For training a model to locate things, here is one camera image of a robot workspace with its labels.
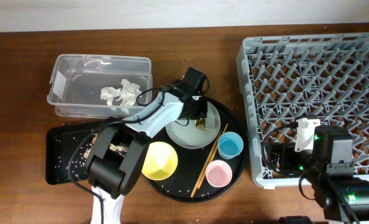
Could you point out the blue cup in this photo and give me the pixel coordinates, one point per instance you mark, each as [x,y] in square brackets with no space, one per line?
[230,145]

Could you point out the white napkin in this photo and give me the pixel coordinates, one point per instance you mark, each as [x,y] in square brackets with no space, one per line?
[127,94]
[110,94]

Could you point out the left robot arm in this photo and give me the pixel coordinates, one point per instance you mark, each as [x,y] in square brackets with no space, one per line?
[114,163]

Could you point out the clear plastic bin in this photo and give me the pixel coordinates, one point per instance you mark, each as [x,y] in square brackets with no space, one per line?
[77,80]

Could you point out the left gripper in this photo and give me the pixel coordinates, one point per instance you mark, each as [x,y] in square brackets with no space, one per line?
[203,111]

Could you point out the round black tray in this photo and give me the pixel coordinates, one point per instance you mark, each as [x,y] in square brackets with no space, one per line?
[180,185]

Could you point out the pink cup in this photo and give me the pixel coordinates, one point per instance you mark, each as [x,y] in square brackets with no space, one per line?
[218,173]

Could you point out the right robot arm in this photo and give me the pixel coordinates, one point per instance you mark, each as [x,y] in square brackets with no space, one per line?
[328,167]

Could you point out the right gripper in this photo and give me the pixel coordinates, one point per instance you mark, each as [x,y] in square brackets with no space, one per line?
[287,149]

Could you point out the yellow bowl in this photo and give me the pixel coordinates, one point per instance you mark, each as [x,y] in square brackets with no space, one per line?
[161,161]

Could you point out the grey plate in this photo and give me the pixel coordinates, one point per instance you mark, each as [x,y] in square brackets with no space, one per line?
[191,137]

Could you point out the gold foil wrapper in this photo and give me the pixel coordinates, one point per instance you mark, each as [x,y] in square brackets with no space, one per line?
[201,124]

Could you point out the food scraps and rice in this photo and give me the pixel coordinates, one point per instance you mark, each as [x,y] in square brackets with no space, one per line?
[121,150]

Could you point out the black rectangular tray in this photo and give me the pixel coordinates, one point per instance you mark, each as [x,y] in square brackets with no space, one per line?
[65,155]

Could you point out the wooden chopstick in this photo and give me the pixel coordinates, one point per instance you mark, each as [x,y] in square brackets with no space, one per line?
[195,187]
[211,156]

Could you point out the grey dishwasher rack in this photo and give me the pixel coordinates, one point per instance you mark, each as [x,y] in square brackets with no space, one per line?
[284,77]

